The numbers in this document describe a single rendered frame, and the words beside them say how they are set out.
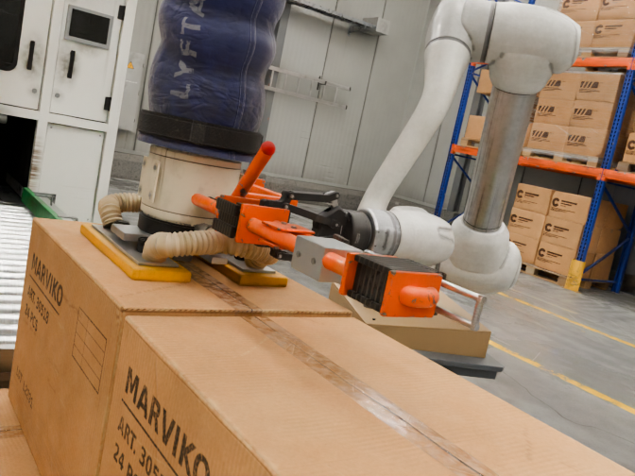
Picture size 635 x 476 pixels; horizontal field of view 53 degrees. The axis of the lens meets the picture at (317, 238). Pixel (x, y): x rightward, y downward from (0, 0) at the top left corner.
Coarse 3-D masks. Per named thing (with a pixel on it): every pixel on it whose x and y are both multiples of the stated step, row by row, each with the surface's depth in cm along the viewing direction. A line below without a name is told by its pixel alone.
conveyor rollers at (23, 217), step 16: (0, 208) 337; (16, 208) 349; (0, 224) 305; (16, 224) 309; (0, 240) 273; (16, 240) 277; (0, 256) 249; (16, 256) 253; (0, 272) 226; (16, 272) 236; (0, 288) 210; (16, 288) 213; (0, 304) 195; (16, 304) 197; (0, 320) 185; (16, 320) 188; (0, 336) 171
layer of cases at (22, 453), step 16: (0, 400) 138; (0, 416) 132; (16, 416) 133; (0, 432) 126; (16, 432) 127; (0, 448) 121; (16, 448) 122; (0, 464) 116; (16, 464) 117; (32, 464) 118
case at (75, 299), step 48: (48, 240) 122; (48, 288) 119; (96, 288) 96; (144, 288) 98; (192, 288) 103; (240, 288) 110; (288, 288) 117; (48, 336) 116; (96, 336) 94; (48, 384) 114; (96, 384) 93; (48, 432) 111; (96, 432) 91
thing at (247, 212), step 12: (216, 204) 100; (228, 204) 97; (216, 216) 102; (228, 216) 99; (240, 216) 95; (252, 216) 96; (264, 216) 97; (276, 216) 98; (288, 216) 101; (216, 228) 100; (228, 228) 97; (240, 228) 95; (240, 240) 96; (252, 240) 97
